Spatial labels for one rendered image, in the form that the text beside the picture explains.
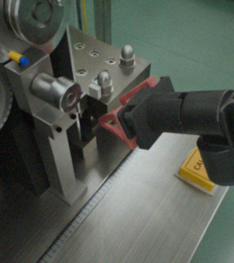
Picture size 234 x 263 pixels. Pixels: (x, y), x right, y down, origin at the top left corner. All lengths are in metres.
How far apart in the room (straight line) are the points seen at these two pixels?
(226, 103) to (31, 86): 0.23
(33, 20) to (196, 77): 2.00
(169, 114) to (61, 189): 0.28
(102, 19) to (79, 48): 0.73
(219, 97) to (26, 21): 0.23
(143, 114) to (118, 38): 2.26
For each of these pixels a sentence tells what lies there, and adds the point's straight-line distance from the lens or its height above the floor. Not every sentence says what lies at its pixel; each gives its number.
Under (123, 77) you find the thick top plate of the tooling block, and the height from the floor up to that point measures 1.03.
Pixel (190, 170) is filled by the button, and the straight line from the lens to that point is 0.62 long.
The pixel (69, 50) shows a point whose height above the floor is 1.16.
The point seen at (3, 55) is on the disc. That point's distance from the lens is 0.39.
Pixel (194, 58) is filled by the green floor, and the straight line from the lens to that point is 2.50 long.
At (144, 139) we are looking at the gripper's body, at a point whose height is 1.11.
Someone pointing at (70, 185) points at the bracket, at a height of 0.92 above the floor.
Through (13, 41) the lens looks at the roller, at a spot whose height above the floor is 1.23.
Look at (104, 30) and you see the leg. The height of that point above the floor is 0.67.
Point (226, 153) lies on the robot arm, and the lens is 0.40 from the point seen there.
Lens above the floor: 1.43
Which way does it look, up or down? 50 degrees down
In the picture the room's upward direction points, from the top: straight up
